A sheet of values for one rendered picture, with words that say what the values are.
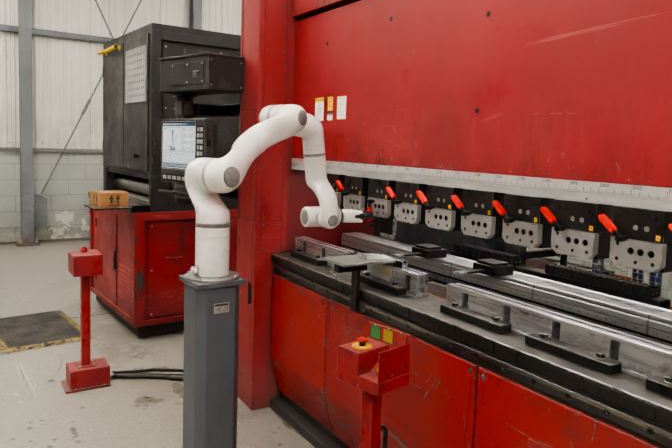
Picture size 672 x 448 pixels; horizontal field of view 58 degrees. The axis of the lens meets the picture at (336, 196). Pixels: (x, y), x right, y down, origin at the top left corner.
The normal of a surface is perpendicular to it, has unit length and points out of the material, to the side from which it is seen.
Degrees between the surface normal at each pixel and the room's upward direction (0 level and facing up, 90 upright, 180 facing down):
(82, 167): 90
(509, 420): 90
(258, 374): 90
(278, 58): 90
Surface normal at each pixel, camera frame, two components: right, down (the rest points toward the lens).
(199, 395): -0.17, 0.08
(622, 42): -0.85, 0.02
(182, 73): -0.69, 0.04
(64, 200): 0.58, 0.09
